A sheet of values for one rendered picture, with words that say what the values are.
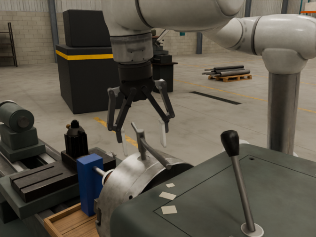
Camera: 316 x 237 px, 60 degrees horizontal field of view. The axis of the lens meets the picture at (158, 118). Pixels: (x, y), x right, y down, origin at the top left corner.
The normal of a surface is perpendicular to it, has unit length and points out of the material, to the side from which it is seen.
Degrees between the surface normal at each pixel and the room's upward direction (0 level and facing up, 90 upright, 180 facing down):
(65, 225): 0
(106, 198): 60
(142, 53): 93
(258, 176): 0
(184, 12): 122
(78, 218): 0
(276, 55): 111
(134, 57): 93
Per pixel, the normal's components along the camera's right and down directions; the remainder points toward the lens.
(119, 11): -0.54, 0.43
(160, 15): -0.53, 0.73
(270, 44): -0.65, 0.52
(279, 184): 0.00, -0.95
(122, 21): -0.37, 0.64
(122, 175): -0.42, -0.65
